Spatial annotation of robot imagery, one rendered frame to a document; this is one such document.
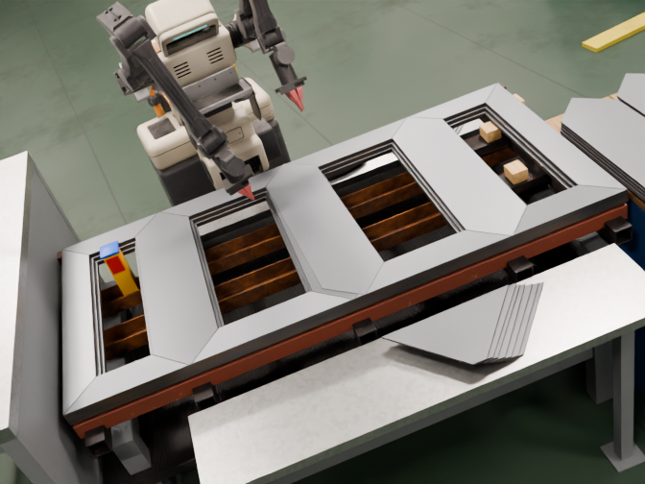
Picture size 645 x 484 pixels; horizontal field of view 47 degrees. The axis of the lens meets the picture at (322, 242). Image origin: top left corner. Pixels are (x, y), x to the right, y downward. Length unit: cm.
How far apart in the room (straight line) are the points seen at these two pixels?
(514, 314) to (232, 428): 75
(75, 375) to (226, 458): 49
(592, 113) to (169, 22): 136
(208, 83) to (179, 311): 92
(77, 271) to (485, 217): 125
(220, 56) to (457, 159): 92
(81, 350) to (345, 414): 76
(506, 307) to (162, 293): 95
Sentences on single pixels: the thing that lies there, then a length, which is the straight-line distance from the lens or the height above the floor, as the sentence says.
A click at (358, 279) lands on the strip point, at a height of 86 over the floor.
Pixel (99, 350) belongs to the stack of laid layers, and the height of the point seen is 84.
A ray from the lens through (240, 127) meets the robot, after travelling 280.
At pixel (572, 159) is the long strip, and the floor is 86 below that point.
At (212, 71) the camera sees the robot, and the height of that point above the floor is 110.
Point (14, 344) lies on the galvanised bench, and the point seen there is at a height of 105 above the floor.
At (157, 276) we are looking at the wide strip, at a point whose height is 86.
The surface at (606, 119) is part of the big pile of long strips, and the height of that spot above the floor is 85.
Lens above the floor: 215
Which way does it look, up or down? 38 degrees down
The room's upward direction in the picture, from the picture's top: 18 degrees counter-clockwise
